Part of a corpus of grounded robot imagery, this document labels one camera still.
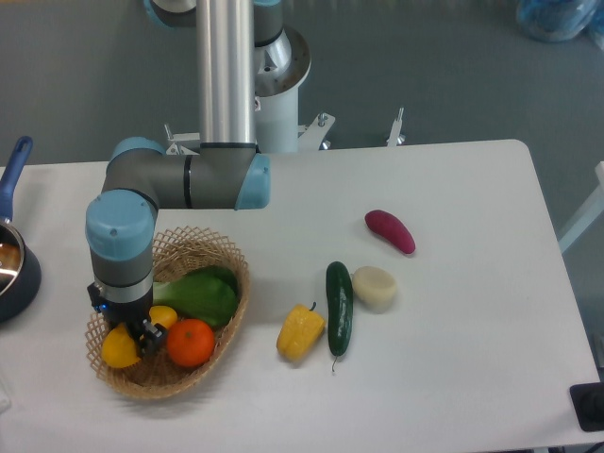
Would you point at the white metal frame right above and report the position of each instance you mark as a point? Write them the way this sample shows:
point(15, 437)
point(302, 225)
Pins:
point(588, 212)

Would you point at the purple sweet potato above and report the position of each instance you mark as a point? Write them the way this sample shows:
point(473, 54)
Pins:
point(389, 228)

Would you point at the blue plastic bag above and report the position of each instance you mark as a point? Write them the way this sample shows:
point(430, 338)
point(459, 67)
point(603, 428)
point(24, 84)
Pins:
point(561, 21)

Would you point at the green bok choy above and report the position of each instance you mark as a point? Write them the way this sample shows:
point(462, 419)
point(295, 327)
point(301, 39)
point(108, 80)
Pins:
point(209, 294)

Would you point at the yellow mango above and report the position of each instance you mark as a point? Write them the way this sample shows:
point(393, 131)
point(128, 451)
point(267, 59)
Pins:
point(119, 349)

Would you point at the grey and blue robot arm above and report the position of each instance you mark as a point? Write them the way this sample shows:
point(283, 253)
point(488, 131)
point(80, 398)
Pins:
point(227, 171)

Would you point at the orange fruit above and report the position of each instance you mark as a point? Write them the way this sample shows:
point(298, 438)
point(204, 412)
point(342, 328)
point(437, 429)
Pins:
point(190, 343)

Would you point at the cream round bun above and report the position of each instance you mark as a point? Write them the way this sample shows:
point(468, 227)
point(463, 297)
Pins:
point(375, 287)

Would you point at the yellow bell pepper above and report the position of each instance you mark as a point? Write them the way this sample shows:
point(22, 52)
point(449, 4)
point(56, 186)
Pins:
point(300, 331)

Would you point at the blue saucepan with handle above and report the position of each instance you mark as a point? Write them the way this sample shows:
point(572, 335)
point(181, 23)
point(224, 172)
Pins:
point(21, 273)

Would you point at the dark green cucumber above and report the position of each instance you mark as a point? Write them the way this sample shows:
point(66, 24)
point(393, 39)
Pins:
point(340, 309)

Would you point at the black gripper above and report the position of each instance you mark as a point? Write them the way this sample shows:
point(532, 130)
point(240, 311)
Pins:
point(129, 306)

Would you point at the woven wicker basket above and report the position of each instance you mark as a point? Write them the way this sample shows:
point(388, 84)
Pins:
point(175, 252)

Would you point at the black device at table edge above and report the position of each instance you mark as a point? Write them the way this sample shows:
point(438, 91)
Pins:
point(587, 399)

